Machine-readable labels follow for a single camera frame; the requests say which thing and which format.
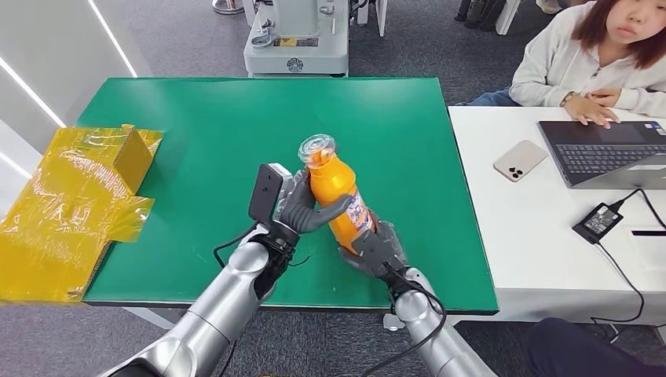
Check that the white panel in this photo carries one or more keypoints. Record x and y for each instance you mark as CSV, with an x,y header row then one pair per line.
x,y
381,15

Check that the black seat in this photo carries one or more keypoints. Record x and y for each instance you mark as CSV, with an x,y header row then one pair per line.
x,y
588,351

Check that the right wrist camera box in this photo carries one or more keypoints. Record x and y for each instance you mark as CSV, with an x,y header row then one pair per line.
x,y
370,251

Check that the person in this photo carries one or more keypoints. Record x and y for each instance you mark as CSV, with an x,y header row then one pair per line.
x,y
572,62

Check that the person's left hand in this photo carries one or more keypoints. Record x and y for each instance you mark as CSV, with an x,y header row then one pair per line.
x,y
606,96

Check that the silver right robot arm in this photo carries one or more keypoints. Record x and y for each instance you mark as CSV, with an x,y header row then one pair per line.
x,y
437,333

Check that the green table mat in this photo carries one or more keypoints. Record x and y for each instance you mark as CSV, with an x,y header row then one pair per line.
x,y
208,130

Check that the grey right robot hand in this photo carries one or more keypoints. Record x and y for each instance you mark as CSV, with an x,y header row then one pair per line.
x,y
393,247

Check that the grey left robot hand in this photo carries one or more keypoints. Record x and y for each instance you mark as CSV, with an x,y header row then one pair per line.
x,y
302,208

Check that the person's right hand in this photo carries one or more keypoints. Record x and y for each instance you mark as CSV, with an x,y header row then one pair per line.
x,y
590,111

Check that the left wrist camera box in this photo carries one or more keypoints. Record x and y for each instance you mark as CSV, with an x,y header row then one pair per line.
x,y
266,192

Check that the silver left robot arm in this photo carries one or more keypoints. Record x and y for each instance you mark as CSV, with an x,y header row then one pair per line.
x,y
218,307

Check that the yellow taped cardboard box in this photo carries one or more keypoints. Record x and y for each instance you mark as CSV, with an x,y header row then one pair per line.
x,y
67,208

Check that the beige smartphone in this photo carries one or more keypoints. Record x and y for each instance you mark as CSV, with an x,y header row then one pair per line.
x,y
520,161

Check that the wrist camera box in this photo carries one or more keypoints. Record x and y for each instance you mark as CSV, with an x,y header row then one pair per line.
x,y
370,251
266,192

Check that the white table beam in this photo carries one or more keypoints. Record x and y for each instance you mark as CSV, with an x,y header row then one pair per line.
x,y
151,318

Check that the white machine base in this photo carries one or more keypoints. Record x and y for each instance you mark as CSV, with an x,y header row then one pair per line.
x,y
296,49

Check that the orange plastic bottle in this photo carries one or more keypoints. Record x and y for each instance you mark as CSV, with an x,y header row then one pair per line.
x,y
335,187

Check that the dark grey laptop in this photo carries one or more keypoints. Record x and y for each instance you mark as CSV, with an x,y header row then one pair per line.
x,y
603,153

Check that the black power adapter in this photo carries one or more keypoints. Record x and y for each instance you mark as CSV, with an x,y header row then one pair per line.
x,y
597,222

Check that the white table foot bracket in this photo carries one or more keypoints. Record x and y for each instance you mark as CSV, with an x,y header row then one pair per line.
x,y
394,322

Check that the chrome round stand base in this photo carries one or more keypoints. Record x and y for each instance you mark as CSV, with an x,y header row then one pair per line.
x,y
228,6

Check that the white furniture leg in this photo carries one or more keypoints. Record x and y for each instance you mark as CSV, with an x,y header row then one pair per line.
x,y
507,16

